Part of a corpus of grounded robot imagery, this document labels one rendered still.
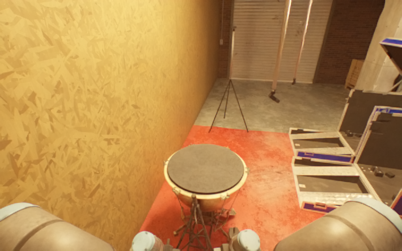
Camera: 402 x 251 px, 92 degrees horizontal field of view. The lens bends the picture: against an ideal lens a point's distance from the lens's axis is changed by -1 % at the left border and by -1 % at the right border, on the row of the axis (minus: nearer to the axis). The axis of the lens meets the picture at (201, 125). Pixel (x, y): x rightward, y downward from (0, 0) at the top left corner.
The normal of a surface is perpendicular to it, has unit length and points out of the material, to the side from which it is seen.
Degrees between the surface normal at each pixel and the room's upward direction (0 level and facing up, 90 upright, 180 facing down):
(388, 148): 90
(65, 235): 32
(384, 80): 90
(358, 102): 90
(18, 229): 5
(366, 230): 15
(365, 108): 90
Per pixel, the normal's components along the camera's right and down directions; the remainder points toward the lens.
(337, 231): -0.30, -0.82
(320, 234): -0.49, -0.81
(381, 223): 0.17, -0.66
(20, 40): 0.98, 0.09
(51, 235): 0.35, -0.86
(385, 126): -0.26, 0.44
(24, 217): 0.11, -0.97
